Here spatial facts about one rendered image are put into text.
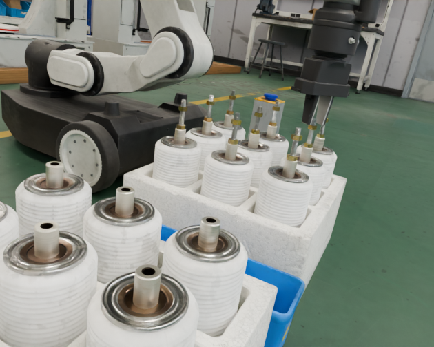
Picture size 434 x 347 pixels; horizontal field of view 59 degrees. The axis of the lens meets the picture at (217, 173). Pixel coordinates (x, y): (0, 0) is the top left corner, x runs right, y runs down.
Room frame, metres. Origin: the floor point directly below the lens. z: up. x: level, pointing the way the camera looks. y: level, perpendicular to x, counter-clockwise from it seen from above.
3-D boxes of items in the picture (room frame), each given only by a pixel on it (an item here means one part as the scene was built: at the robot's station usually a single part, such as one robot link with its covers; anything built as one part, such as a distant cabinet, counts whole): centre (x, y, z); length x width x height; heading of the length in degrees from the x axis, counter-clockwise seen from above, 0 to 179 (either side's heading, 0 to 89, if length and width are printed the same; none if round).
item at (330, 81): (0.76, -0.18, 0.45); 0.13 x 0.10 x 0.12; 121
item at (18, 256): (0.32, 0.15, 0.25); 0.08 x 0.08 x 0.01
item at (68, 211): (0.47, 0.22, 0.16); 0.10 x 0.10 x 0.18
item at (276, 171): (0.66, -0.13, 0.25); 0.08 x 0.08 x 0.01
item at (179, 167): (0.76, 0.09, 0.16); 0.10 x 0.10 x 0.18
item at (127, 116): (1.33, 0.46, 0.19); 0.64 x 0.52 x 0.33; 64
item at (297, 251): (0.82, -0.07, 0.09); 0.39 x 0.39 x 0.18; 66
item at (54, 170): (0.47, 0.22, 0.26); 0.02 x 0.02 x 0.03
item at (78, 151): (0.99, 0.36, 0.10); 0.20 x 0.05 x 0.20; 64
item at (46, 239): (0.32, 0.15, 0.26); 0.02 x 0.02 x 0.03
